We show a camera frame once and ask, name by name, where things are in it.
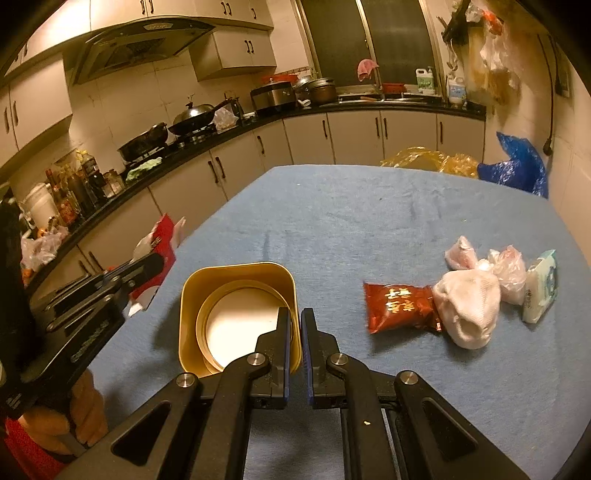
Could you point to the person's left forearm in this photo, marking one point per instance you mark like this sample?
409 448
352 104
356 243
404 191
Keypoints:
23 457

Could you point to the wok with steel lid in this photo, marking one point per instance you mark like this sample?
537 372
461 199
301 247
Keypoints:
194 115

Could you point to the red basin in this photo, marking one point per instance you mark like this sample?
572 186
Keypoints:
394 88

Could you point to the yellow plastic bag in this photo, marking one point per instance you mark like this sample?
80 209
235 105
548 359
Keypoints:
429 159

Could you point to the person's left hand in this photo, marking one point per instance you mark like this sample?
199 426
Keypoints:
87 406

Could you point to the blue plastic bag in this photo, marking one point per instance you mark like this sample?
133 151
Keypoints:
517 166

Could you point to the gas stove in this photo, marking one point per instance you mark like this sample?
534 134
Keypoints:
184 140

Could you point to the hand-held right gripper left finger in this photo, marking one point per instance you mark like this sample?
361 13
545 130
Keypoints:
287 360

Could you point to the white bottle with green label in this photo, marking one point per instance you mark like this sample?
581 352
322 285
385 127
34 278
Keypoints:
425 82

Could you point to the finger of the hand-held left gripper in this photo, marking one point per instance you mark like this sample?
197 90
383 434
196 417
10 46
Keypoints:
92 307
115 274

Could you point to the black frying pan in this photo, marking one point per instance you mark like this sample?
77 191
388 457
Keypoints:
143 138

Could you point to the steel faucet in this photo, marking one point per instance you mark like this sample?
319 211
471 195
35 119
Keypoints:
379 85

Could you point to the white sock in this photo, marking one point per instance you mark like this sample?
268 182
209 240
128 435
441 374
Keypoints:
466 309

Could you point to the wall socket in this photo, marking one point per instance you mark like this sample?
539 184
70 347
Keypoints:
562 83

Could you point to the green cloth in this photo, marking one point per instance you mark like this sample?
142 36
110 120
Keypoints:
144 168

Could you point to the tissue pack with blue cartoon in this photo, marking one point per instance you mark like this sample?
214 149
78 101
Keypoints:
540 290

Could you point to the stacked steel pots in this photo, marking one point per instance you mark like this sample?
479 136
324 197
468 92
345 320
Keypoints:
321 90

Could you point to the black wall rack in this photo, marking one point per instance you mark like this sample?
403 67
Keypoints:
455 25

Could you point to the small white plastic bag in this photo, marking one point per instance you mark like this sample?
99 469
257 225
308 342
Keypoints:
461 254

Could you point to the crumpled clear plastic bags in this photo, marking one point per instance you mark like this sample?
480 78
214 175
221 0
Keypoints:
41 249

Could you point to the hanging plastic bags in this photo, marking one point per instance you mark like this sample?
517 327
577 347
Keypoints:
496 50

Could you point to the white jug with blue label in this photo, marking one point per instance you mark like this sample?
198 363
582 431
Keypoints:
455 92

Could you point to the clear plastic bag red print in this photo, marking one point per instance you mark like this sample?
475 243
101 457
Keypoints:
508 277

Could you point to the red bowl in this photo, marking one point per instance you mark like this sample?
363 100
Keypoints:
279 76

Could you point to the dark red snack packet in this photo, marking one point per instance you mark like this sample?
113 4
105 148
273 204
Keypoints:
397 307

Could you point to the dark kitchen window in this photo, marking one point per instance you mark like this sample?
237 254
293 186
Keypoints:
332 41

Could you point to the red and white paper packet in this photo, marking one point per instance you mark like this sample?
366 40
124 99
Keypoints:
164 235

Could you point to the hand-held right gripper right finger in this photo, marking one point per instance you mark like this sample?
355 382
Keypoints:
307 360

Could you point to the black kitchen countertop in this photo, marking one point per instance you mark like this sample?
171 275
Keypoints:
360 106

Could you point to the small hanging wall cabinet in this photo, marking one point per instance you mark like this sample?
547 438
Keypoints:
235 50

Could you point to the silver electric cooker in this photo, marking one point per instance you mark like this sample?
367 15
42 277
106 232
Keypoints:
272 97

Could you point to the steel range hood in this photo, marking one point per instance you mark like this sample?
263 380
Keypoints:
138 46

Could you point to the beige wall cabinets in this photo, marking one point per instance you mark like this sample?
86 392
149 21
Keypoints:
46 97

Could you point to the square gold metal tin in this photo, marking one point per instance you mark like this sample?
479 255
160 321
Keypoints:
194 314

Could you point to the row of condiment bottles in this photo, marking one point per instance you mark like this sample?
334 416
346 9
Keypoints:
83 189

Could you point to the pink cloth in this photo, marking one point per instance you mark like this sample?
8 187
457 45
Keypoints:
367 69

